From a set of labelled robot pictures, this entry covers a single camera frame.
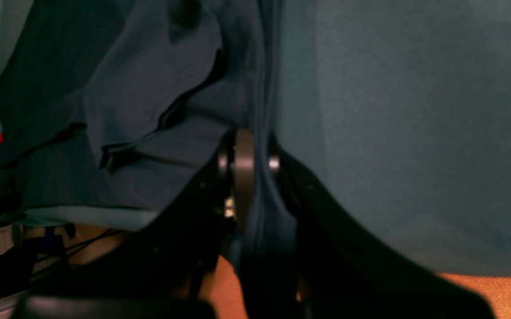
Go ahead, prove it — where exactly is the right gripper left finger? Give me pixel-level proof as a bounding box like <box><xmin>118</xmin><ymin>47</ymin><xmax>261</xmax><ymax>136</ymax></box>
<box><xmin>12</xmin><ymin>128</ymin><xmax>254</xmax><ymax>319</ymax></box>

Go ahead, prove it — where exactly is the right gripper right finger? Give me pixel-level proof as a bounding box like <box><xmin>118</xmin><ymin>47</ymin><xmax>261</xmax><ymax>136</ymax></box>
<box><xmin>270</xmin><ymin>139</ymin><xmax>495</xmax><ymax>319</ymax></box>

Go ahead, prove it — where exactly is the dark blue T-shirt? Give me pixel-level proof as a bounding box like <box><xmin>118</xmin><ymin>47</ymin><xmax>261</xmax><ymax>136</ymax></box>
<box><xmin>0</xmin><ymin>0</ymin><xmax>304</xmax><ymax>319</ymax></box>

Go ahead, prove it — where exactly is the light blue table cloth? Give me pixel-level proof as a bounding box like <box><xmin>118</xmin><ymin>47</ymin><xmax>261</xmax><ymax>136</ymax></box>
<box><xmin>0</xmin><ymin>0</ymin><xmax>511</xmax><ymax>277</ymax></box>

